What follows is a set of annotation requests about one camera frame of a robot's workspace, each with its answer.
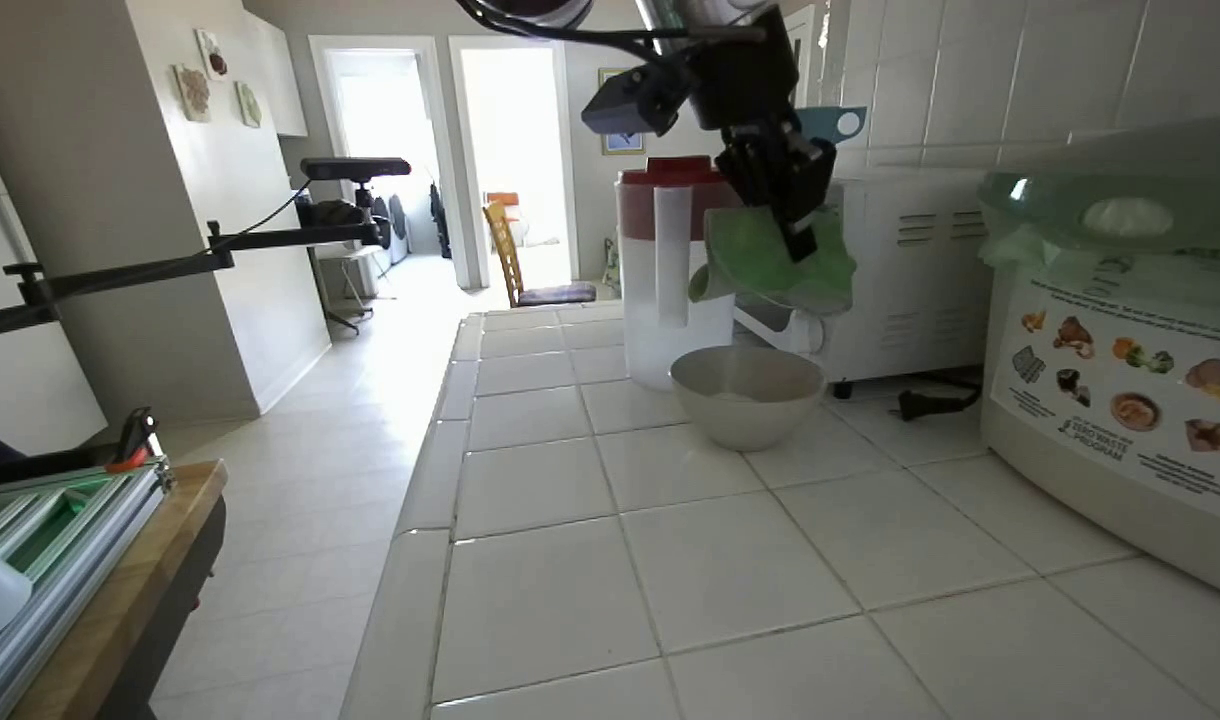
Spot black red clamp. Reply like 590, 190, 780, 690
0, 405, 174, 490

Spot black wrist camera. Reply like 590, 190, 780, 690
579, 57, 702, 140

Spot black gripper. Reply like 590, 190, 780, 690
694, 7, 839, 264

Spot wooden table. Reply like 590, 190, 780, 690
6, 454, 232, 720

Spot white oven knob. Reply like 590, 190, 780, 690
789, 310, 834, 360

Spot white rice cooker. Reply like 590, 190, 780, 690
976, 243, 1220, 595

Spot black power cable plug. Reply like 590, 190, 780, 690
824, 369, 984, 425

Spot white toaster oven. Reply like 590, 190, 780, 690
734, 164, 1001, 392

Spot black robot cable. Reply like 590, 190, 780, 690
452, 0, 706, 67

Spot black camera on stand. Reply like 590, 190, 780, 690
293, 153, 415, 251

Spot clear pitcher red lid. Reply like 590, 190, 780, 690
618, 153, 747, 392

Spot wooden chair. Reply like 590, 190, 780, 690
479, 197, 601, 310

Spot aluminium rail green strip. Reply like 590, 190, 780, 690
0, 454, 175, 720

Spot green microfibre towel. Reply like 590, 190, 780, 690
702, 197, 859, 318

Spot blue cup white dots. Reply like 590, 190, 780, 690
798, 105, 867, 153

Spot translucent green plastic cover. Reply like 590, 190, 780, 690
976, 112, 1220, 290

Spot round wall plate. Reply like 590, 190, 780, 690
228, 74, 269, 130
193, 26, 235, 80
167, 61, 215, 124

